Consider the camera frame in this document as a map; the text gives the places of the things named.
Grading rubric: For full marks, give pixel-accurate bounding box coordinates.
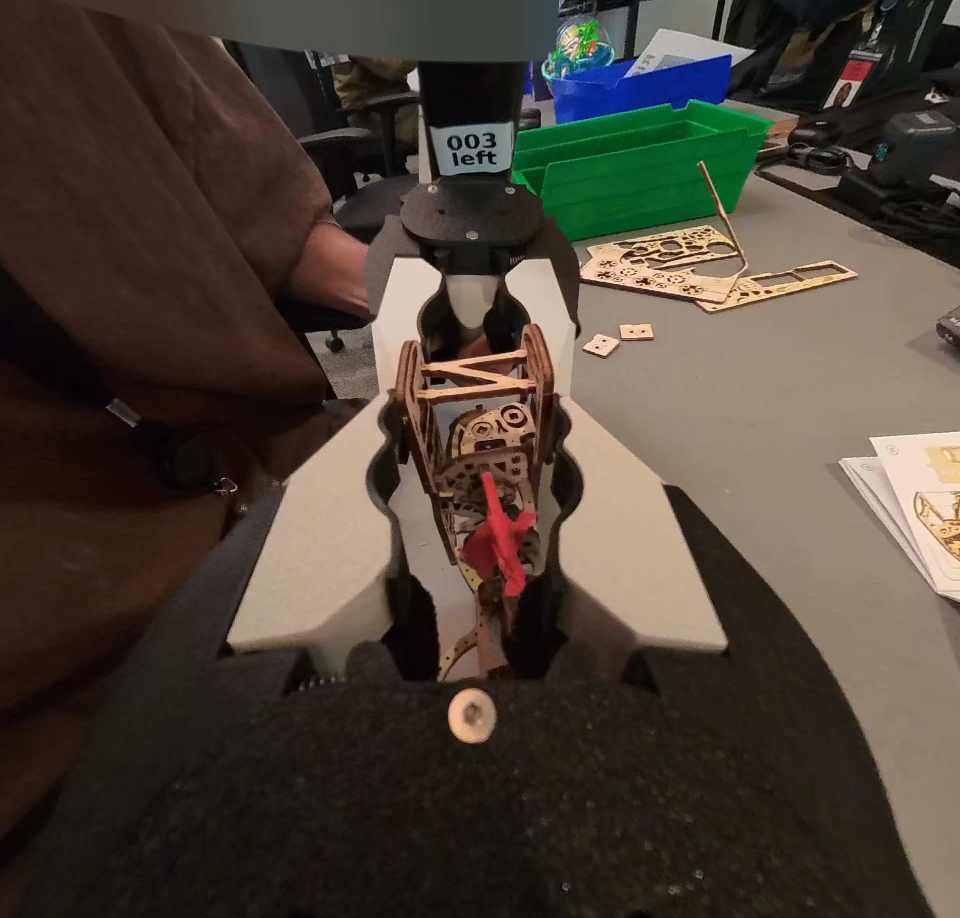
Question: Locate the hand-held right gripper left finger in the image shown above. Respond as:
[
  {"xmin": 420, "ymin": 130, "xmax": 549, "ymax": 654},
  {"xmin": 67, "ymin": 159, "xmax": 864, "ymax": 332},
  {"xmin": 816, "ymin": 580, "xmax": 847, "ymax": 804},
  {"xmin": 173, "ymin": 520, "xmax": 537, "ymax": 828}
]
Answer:
[{"xmin": 225, "ymin": 395, "xmax": 444, "ymax": 683}]

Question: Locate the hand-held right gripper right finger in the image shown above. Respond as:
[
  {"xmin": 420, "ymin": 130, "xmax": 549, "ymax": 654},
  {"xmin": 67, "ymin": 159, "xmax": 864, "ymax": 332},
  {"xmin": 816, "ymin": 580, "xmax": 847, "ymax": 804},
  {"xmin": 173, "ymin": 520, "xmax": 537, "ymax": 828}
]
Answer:
[{"xmin": 506, "ymin": 395, "xmax": 730, "ymax": 685}]

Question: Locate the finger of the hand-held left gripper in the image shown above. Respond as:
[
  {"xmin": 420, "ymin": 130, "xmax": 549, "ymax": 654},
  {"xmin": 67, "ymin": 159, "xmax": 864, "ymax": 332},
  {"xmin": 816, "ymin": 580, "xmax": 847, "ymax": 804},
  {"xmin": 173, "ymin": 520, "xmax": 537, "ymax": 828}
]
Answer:
[
  {"xmin": 371, "ymin": 257, "xmax": 445, "ymax": 403},
  {"xmin": 498, "ymin": 257, "xmax": 582, "ymax": 402}
]

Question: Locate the wooden mechanical model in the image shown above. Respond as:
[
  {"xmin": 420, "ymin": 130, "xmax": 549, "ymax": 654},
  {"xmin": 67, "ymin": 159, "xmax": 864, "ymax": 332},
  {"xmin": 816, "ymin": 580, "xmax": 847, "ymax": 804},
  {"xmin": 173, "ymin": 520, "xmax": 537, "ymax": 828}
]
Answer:
[{"xmin": 388, "ymin": 323, "xmax": 558, "ymax": 683}]

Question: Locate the person's left forearm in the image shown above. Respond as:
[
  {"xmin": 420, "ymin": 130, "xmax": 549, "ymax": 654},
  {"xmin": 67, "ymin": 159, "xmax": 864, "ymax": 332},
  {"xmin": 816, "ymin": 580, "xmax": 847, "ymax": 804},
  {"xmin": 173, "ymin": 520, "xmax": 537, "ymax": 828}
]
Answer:
[{"xmin": 283, "ymin": 217, "xmax": 372, "ymax": 319}]

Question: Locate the grey desk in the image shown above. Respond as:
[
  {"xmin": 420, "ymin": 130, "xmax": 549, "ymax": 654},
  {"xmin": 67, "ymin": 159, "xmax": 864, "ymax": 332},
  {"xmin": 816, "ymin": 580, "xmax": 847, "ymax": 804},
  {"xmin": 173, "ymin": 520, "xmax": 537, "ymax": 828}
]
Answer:
[{"xmin": 558, "ymin": 168, "xmax": 960, "ymax": 912}]

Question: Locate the wooden cut-out parts sheet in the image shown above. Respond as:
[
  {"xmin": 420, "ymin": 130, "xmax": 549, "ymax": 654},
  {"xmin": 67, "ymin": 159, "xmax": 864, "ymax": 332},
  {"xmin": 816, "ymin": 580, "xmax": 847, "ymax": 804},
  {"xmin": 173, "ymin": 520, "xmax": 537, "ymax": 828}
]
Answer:
[{"xmin": 579, "ymin": 226, "xmax": 744, "ymax": 303}]

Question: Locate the green plastic bin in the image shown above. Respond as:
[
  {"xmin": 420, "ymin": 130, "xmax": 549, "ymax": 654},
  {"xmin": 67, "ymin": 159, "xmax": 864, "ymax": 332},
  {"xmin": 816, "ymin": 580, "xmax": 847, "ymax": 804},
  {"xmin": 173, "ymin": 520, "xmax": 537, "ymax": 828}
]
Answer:
[{"xmin": 512, "ymin": 99, "xmax": 774, "ymax": 242}]

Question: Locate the black office chair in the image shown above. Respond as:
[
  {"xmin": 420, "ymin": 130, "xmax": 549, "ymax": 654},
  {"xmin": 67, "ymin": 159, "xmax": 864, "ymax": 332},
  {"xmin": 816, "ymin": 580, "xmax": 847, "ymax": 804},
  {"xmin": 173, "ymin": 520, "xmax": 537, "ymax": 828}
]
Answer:
[{"xmin": 296, "ymin": 89, "xmax": 421, "ymax": 353}]

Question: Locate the thin bent wooden strip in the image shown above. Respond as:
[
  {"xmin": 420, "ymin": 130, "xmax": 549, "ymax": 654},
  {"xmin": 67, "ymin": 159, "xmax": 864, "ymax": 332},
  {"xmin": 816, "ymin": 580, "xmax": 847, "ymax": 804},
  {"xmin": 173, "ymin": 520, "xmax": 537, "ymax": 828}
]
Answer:
[{"xmin": 697, "ymin": 161, "xmax": 751, "ymax": 308}]

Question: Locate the colourful clear puzzle ball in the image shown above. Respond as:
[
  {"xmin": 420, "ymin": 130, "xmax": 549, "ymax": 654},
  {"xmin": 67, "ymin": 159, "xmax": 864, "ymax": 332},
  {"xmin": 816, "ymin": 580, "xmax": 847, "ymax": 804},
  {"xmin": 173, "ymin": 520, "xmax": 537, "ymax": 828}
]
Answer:
[{"xmin": 543, "ymin": 14, "xmax": 616, "ymax": 79}]

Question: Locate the blue plastic bin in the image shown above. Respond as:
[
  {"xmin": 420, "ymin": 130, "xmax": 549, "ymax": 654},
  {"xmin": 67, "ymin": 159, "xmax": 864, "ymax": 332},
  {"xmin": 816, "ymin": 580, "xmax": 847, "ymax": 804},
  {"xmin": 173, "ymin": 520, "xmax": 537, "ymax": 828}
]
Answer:
[{"xmin": 541, "ymin": 54, "xmax": 732, "ymax": 124}]

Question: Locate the white paper sheet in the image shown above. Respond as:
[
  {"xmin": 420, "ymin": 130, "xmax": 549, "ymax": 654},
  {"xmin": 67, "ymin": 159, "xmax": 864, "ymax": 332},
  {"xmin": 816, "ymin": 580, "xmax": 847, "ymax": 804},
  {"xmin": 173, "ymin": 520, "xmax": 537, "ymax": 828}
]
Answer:
[{"xmin": 624, "ymin": 28, "xmax": 755, "ymax": 79}]

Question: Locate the white instruction booklet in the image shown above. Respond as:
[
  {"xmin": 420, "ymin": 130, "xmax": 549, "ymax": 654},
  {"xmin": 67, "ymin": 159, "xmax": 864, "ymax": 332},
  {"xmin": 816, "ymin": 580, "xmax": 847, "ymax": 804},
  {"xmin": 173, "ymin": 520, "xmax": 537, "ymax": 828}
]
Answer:
[{"xmin": 838, "ymin": 431, "xmax": 960, "ymax": 603}]

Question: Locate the id badge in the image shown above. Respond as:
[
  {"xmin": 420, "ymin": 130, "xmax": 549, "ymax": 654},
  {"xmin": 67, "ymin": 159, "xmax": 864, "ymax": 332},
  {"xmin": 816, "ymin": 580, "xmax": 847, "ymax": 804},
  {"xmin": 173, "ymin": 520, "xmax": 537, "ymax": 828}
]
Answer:
[{"xmin": 823, "ymin": 52, "xmax": 885, "ymax": 111}]

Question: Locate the black charging dock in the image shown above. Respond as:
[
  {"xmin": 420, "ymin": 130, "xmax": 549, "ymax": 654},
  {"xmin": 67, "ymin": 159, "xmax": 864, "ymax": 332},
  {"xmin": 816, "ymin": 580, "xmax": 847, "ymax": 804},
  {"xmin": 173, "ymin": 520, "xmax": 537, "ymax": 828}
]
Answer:
[{"xmin": 836, "ymin": 110, "xmax": 960, "ymax": 218}]

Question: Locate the black shoulder strap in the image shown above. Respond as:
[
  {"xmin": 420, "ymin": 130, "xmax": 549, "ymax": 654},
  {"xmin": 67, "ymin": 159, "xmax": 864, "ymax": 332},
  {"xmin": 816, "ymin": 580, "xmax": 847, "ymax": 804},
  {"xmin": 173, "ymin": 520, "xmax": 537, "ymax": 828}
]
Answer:
[{"xmin": 0, "ymin": 266, "xmax": 234, "ymax": 495}]

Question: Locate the narrow wooden cut-out frame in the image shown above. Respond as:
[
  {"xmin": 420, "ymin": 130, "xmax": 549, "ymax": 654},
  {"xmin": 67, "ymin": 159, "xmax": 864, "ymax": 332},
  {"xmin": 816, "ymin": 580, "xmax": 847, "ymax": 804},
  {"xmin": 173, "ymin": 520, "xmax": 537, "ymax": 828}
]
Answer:
[{"xmin": 693, "ymin": 260, "xmax": 860, "ymax": 314}]

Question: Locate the black cable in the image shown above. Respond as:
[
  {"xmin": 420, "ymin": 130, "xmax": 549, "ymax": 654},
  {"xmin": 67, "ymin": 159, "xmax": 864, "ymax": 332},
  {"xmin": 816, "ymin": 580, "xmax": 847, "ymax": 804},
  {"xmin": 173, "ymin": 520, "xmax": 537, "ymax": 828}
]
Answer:
[{"xmin": 757, "ymin": 127, "xmax": 852, "ymax": 177}]

